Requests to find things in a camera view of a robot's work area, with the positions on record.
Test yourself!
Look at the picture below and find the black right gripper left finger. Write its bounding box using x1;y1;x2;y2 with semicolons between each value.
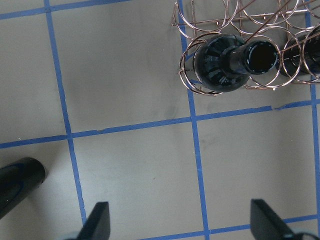
77;201;111;240

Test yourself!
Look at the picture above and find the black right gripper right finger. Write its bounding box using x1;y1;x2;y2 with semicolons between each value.
250;199;295;240

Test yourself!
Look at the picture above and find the dark wine bottle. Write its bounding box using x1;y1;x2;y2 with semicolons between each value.
0;157;46;218
193;34;279;93
276;25;320;77

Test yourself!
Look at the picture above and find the copper wire bottle basket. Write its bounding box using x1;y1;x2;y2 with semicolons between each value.
172;0;320;96

